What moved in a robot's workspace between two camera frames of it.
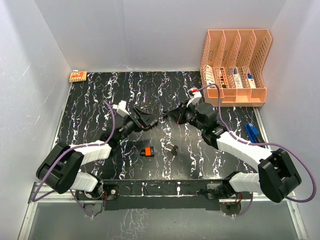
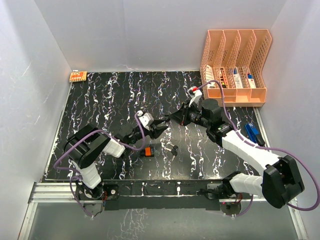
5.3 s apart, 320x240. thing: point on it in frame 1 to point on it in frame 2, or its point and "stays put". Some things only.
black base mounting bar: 162,194 stays put
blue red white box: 251,82 stays put
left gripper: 147,119 to 157,130
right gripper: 178,116 stays put
